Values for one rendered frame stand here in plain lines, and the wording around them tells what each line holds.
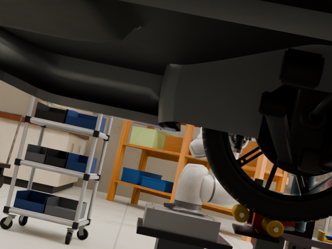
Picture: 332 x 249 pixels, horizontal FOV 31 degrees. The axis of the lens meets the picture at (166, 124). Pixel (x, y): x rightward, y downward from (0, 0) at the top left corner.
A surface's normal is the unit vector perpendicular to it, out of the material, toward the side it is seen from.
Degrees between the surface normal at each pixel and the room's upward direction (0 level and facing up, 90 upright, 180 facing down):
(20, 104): 90
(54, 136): 90
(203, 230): 90
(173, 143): 90
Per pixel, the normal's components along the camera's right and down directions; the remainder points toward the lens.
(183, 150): -0.67, -0.20
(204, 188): 0.35, 0.02
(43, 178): 0.04, -0.07
